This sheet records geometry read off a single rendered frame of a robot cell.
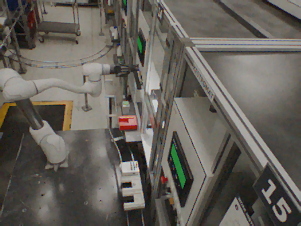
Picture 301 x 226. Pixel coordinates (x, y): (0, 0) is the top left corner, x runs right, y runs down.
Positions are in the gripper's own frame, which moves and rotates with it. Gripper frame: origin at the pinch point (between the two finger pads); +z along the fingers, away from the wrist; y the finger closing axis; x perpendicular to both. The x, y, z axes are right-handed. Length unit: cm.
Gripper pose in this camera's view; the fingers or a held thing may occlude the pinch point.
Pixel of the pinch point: (134, 69)
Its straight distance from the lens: 203.0
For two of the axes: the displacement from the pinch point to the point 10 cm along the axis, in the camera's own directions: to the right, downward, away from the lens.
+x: -1.8, -6.4, 7.4
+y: 1.0, -7.6, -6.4
